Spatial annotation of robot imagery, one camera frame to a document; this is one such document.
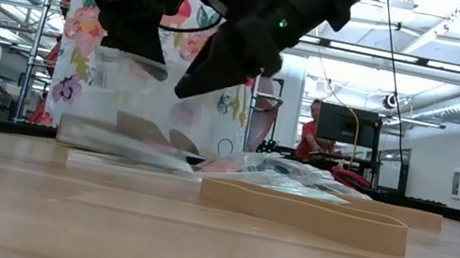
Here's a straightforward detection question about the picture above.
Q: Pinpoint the stack of clear bags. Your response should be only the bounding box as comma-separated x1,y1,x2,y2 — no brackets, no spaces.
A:
65,147,205,186

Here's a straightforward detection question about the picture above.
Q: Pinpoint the person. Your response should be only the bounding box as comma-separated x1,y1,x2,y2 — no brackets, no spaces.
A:
293,96,344,167

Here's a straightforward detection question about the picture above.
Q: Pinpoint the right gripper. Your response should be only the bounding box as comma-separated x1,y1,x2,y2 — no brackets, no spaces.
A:
171,0,354,127

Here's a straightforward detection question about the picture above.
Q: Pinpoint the black monitor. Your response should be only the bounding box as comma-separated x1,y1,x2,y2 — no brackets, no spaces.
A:
314,100,382,150

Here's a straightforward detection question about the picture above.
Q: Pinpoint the black background desk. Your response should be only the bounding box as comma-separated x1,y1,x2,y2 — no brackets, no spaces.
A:
296,130,415,198

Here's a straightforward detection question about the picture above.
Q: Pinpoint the pink hanging cloth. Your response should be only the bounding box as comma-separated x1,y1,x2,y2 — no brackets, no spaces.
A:
247,75,285,156

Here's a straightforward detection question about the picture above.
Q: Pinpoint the floral print curtain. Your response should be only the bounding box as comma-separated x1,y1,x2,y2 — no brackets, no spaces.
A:
42,0,278,162

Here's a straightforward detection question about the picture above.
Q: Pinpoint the red hanging cloth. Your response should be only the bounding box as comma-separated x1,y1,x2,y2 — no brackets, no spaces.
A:
27,0,77,127

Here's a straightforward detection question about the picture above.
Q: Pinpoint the hanging black cable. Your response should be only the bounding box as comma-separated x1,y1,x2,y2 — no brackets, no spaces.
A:
354,0,434,179

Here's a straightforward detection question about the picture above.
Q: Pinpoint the small black round fixture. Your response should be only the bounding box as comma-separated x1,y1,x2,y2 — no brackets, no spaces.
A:
381,92,402,112

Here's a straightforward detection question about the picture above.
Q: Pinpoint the red resistance band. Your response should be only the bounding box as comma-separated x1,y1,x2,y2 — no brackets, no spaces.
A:
328,165,375,191

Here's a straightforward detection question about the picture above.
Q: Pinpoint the large tan rubber band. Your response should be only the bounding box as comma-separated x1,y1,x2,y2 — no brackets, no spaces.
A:
194,174,414,258

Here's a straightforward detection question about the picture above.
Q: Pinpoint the ceiling light strip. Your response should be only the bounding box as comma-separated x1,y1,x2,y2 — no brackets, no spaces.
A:
296,34,460,74

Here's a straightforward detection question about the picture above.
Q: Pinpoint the hanging yellow cable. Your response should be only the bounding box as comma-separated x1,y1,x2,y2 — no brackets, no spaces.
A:
299,53,373,171

